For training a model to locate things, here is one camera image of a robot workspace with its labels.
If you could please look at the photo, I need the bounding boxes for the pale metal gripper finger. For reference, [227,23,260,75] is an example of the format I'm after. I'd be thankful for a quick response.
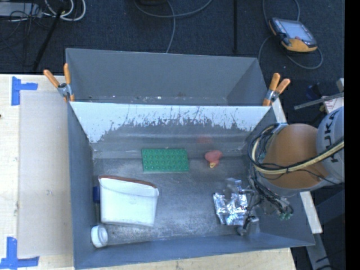
[236,216,260,237]
[224,177,251,197]

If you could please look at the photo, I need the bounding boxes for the crumpled silver foil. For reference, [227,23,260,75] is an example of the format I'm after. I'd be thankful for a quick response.
[212,191,250,227]

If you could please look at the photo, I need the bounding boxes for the red and yellow toy fruit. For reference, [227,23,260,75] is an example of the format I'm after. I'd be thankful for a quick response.
[204,150,223,169]

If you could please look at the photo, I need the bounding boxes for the grey metal bin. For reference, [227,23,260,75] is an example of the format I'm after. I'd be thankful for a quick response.
[65,48,316,270]

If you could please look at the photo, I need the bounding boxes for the dark green flat block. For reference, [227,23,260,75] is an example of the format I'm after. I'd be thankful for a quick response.
[141,148,190,174]

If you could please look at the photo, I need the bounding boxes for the white box with brown edge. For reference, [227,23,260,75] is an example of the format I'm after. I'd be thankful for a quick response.
[98,175,160,227]

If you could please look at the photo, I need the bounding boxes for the blue capped pen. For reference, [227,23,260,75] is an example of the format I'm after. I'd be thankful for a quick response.
[92,185,101,225]

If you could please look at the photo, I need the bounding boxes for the clear plastic bottle white cap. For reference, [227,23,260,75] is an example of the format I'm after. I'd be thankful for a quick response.
[90,224,158,249]

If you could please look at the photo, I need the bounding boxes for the pale flat board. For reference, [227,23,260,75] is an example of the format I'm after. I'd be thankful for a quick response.
[16,90,75,260]

